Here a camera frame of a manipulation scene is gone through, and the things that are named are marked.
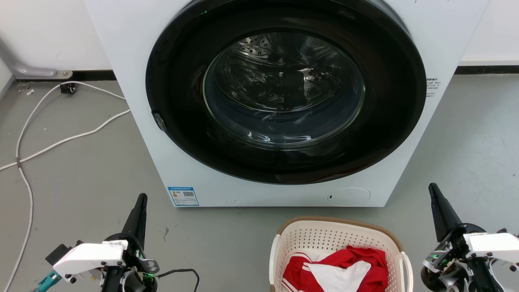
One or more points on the blue energy label sticker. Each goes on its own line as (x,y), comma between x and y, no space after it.
(183,196)

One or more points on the white front-load washing machine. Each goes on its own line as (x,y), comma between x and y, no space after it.
(134,48)

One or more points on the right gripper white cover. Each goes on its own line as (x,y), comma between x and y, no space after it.
(486,247)

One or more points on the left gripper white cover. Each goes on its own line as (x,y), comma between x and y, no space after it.
(89,256)

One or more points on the round white filter cover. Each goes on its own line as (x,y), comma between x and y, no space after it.
(348,196)

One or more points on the grey floor pipe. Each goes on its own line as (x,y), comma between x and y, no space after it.
(24,71)

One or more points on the white plastic laundry basket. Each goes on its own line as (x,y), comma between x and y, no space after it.
(320,237)

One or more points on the round black washer door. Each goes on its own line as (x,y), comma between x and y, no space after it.
(182,61)

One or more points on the red and white garment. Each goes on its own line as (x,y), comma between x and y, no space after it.
(365,263)

